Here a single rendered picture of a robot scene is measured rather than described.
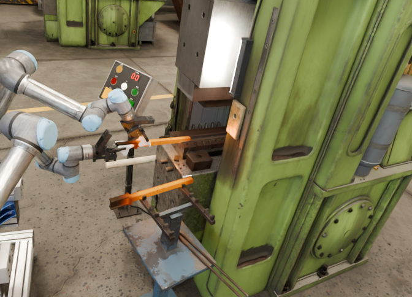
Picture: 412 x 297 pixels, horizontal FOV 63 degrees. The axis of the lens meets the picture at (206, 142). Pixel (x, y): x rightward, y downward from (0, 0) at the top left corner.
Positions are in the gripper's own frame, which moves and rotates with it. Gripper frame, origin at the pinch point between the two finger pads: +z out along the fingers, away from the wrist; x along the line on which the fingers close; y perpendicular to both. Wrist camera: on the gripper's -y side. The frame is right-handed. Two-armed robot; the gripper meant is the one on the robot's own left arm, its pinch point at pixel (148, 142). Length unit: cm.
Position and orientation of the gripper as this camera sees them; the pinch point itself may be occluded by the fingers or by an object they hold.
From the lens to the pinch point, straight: 183.1
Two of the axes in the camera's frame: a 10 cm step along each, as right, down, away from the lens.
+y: -8.4, 5.2, -1.7
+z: 2.9, 6.9, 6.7
